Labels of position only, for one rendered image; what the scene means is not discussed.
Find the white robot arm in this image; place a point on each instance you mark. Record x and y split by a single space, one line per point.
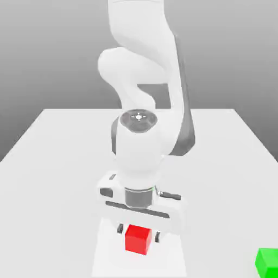
139 152

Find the small red cube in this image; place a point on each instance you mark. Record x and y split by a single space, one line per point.
137 241

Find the small green cube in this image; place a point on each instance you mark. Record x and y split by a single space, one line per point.
268 263

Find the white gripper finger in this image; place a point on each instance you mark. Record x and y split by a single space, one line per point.
120 229
157 237

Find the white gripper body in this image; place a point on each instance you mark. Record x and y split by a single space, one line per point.
171 223

